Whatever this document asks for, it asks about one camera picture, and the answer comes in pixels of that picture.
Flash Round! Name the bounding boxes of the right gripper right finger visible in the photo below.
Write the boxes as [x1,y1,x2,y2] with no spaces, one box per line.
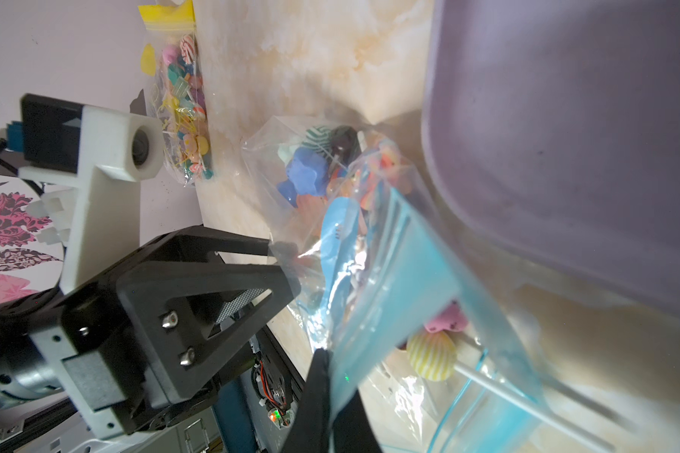
[332,392,383,453]

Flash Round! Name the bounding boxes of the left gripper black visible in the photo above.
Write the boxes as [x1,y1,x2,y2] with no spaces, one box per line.
[0,226,300,439]

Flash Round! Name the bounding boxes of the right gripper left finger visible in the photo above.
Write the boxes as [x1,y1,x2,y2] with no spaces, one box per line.
[281,348,331,453]

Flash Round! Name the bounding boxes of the lavender plastic tray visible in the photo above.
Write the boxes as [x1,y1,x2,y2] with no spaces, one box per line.
[422,1,680,316]

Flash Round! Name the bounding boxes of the candy bag yellow zip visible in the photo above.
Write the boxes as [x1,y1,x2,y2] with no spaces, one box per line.
[138,1,213,186]

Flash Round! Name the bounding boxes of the black base frame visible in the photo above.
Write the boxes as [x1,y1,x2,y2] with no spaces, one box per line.
[212,325,307,453]

